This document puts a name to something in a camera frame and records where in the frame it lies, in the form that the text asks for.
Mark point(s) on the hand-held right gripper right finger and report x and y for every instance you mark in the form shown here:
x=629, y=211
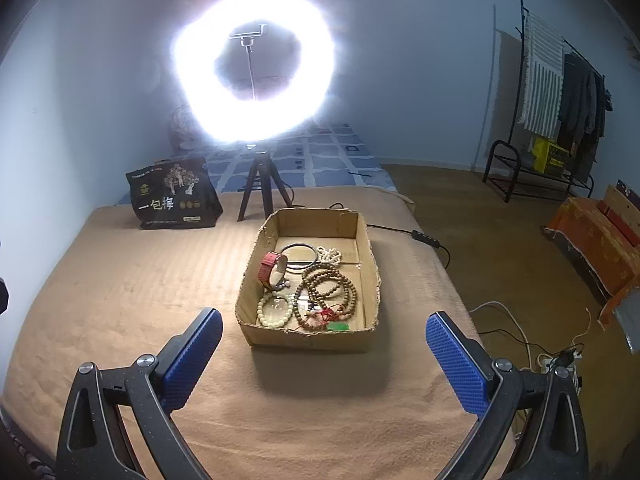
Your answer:
x=457, y=365

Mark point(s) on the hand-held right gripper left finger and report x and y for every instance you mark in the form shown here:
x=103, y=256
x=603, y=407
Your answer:
x=192, y=360

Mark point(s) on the cardboard box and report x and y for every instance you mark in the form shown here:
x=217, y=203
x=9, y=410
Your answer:
x=305, y=337

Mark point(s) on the red leather watch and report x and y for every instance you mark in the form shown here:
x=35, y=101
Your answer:
x=267, y=267

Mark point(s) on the blue bangle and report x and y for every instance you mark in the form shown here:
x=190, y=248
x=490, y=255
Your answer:
x=300, y=244

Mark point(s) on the white power strip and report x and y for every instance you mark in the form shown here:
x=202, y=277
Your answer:
x=545, y=360

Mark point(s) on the black snack bag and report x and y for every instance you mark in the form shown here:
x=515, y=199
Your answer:
x=170, y=200

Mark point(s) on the orange cloth covered bench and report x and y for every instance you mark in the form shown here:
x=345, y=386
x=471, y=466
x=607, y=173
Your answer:
x=595, y=240

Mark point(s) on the round electric fan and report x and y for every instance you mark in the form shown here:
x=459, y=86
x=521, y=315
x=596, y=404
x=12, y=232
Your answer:
x=180, y=132

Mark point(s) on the yellow box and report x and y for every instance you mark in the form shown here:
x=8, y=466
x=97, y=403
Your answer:
x=547, y=155

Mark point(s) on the wooden board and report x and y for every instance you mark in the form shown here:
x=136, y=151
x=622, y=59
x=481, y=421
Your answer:
x=625, y=205

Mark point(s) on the blue patterned sheet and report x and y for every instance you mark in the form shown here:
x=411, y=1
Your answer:
x=330, y=160

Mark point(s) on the dark hanging clothes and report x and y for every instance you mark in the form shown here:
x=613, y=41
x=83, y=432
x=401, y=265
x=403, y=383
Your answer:
x=580, y=105

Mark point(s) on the striped towel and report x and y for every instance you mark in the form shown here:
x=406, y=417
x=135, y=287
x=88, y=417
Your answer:
x=542, y=80

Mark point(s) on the black clothes rack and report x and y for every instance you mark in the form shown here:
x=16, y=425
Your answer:
x=520, y=15

